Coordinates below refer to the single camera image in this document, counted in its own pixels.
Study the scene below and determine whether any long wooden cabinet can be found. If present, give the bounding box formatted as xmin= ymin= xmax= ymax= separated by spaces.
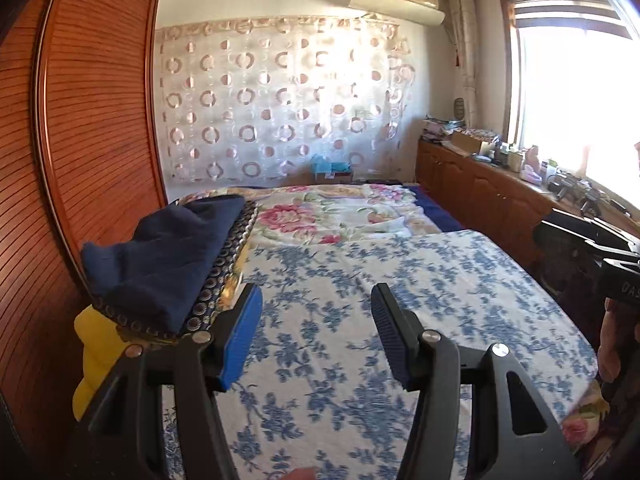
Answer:
xmin=416 ymin=137 xmax=640 ymax=272

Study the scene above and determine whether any dark blue bed sheet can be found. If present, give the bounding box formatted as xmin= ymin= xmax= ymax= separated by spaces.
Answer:
xmin=405 ymin=185 xmax=469 ymax=234

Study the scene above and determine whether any pink floral blanket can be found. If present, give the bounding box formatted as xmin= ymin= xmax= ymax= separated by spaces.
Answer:
xmin=180 ymin=183 xmax=444 ymax=247

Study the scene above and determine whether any blue floral bedsheet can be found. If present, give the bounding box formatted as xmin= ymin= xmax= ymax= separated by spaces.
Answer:
xmin=162 ymin=230 xmax=601 ymax=480

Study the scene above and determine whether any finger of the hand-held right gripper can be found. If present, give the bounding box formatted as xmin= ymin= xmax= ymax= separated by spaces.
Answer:
xmin=542 ymin=209 xmax=640 ymax=251
xmin=531 ymin=220 xmax=640 ymax=267

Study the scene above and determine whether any cardboard box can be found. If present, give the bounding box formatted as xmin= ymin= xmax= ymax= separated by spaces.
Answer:
xmin=451 ymin=131 xmax=496 ymax=156

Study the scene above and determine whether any pink floral quilt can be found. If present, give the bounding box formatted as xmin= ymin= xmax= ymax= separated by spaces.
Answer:
xmin=559 ymin=379 xmax=612 ymax=453

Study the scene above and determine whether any person's right hand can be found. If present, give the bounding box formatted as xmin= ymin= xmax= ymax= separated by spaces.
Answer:
xmin=597 ymin=297 xmax=640 ymax=387

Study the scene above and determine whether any yellow garment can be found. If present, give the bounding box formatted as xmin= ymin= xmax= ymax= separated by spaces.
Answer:
xmin=72 ymin=305 xmax=132 ymax=422

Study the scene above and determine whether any light blue plastic bag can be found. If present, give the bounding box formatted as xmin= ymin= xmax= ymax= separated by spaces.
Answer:
xmin=310 ymin=154 xmax=354 ymax=184

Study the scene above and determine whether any wooden framed window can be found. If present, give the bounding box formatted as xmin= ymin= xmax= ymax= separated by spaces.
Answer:
xmin=500 ymin=0 xmax=640 ymax=197

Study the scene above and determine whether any sheer circle-patterned wall curtain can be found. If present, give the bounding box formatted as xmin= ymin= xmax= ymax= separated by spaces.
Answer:
xmin=156 ymin=17 xmax=417 ymax=187

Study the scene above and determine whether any navy blue printed t-shirt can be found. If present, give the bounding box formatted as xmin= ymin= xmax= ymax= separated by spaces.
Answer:
xmin=81 ymin=195 xmax=247 ymax=334

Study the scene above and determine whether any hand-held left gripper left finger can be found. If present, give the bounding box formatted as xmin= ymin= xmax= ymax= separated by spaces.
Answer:
xmin=82 ymin=284 xmax=263 ymax=480

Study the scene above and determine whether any white patterned window curtain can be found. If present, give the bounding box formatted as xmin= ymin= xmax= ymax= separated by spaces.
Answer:
xmin=447 ymin=0 xmax=482 ymax=127

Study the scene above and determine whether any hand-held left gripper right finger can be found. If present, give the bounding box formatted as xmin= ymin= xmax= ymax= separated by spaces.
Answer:
xmin=371 ymin=283 xmax=583 ymax=480

